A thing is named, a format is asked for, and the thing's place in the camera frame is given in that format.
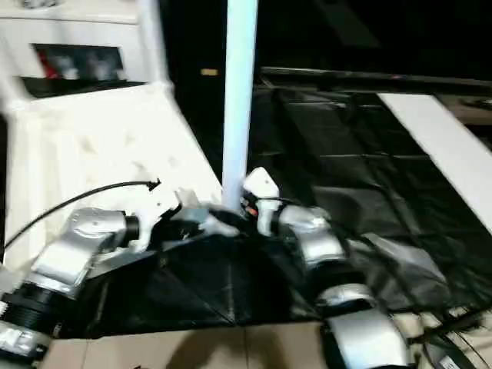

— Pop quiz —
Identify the white plastic table top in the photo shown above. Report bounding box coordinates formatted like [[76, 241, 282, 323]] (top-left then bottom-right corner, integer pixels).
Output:
[[0, 81, 241, 268]]

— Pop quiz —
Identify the white plastic table leg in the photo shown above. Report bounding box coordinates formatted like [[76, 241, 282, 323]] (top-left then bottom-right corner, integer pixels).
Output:
[[221, 0, 260, 210], [136, 0, 175, 90]]

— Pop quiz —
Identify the black plastic mat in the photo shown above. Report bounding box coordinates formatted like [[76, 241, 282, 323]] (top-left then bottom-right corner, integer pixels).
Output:
[[0, 73, 492, 341]]

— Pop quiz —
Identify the white cabinet with glass doors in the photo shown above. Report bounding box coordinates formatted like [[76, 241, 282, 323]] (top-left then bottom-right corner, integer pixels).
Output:
[[0, 0, 167, 82]]

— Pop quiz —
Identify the flat white board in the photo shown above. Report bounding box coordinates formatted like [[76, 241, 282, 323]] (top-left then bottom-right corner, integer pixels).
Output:
[[376, 92, 492, 233]]

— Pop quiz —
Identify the large black screen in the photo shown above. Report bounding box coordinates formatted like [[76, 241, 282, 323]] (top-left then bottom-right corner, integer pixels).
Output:
[[165, 0, 492, 87]]

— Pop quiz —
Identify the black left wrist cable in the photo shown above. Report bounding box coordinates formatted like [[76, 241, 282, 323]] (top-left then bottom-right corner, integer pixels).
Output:
[[0, 180, 163, 256]]

